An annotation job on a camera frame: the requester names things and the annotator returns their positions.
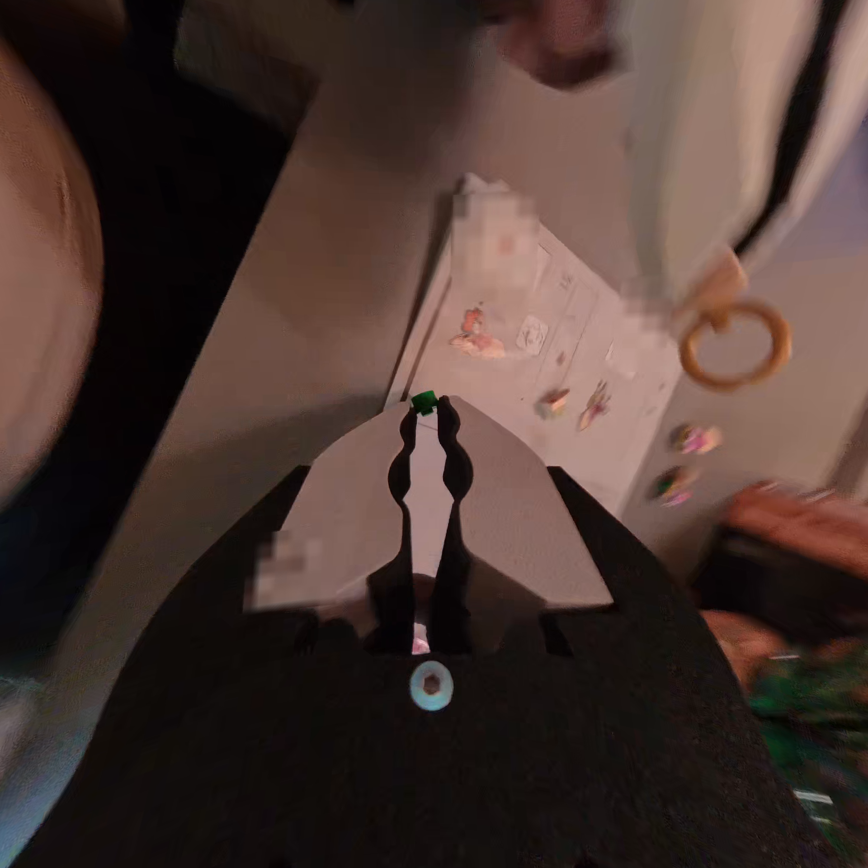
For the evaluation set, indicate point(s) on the brown toy set box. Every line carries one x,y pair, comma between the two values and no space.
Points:
793,529

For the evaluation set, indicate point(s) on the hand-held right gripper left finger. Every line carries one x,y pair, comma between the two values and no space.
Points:
352,502

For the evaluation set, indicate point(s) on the grey desk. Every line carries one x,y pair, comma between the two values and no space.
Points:
305,305

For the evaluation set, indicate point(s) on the small pink brick flower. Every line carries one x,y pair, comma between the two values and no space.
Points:
697,439
675,485

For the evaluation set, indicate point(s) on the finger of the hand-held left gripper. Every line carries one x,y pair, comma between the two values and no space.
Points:
834,135
705,135

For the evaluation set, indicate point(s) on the open building instruction booklet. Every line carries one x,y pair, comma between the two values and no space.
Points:
610,434

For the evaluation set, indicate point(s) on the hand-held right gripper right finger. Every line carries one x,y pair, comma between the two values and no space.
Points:
529,529

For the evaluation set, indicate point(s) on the green round stud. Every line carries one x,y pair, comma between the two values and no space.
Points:
424,402

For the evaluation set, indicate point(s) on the person's left hand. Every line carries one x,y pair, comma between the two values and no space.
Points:
563,47

